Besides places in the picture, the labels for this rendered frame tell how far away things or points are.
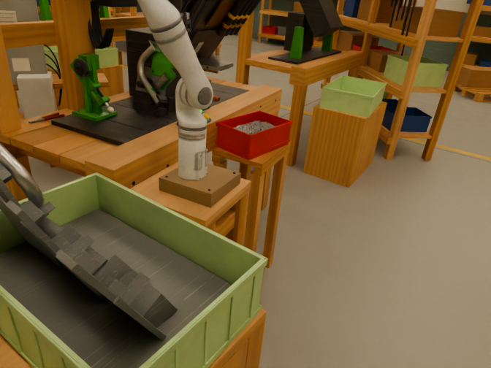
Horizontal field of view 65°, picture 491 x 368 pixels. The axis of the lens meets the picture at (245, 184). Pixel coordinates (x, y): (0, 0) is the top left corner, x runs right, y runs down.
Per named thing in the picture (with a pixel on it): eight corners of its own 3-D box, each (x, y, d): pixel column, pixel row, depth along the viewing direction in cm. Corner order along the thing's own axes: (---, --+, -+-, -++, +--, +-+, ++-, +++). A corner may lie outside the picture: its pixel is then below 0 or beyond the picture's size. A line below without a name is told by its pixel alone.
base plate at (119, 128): (249, 93, 240) (249, 90, 239) (124, 147, 152) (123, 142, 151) (193, 81, 256) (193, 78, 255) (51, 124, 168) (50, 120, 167)
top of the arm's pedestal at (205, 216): (250, 190, 144) (251, 180, 142) (205, 231, 118) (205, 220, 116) (180, 168, 156) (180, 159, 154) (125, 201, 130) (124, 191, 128)
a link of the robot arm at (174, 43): (164, 34, 100) (144, 31, 106) (200, 117, 118) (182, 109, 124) (188, 17, 103) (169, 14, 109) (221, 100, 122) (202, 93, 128)
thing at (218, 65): (233, 69, 196) (233, 63, 194) (216, 74, 183) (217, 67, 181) (171, 57, 210) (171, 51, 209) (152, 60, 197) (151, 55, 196)
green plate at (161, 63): (179, 80, 187) (186, 35, 182) (169, 78, 180) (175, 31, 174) (160, 75, 191) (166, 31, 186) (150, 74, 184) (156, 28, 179)
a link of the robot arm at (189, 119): (172, 75, 119) (172, 128, 126) (191, 81, 113) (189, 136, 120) (196, 73, 125) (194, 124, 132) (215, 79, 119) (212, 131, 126)
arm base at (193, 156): (209, 173, 135) (211, 126, 128) (196, 182, 127) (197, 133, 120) (187, 166, 138) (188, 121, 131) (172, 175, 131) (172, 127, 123)
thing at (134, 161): (280, 110, 257) (282, 88, 250) (117, 207, 137) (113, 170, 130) (261, 106, 262) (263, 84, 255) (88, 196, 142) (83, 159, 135)
